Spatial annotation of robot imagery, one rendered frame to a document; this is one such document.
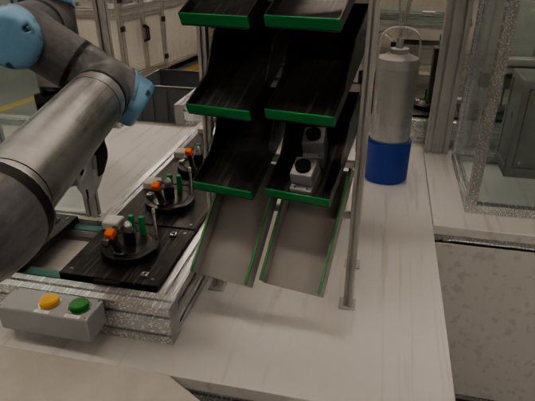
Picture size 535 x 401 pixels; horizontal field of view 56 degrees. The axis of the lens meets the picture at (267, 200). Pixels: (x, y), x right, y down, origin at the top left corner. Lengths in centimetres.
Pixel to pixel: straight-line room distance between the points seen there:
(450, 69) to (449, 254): 74
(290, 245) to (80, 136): 63
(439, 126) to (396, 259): 83
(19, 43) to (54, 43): 4
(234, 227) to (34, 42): 59
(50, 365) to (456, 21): 168
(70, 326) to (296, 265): 48
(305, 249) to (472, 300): 84
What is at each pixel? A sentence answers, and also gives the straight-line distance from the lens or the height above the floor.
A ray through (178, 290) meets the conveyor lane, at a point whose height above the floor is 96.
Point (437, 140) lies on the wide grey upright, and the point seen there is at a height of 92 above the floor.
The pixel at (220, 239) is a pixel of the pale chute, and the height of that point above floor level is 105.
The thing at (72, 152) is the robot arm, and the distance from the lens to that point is 55.
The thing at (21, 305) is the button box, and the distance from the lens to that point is 119.
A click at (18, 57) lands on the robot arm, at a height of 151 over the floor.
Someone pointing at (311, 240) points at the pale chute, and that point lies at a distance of 108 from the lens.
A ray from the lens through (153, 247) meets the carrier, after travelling 123.
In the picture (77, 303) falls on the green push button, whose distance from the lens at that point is 113.
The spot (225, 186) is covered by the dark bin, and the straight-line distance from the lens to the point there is 102.
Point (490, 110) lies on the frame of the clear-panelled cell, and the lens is 161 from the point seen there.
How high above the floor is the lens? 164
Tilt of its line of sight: 28 degrees down
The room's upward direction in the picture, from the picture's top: straight up
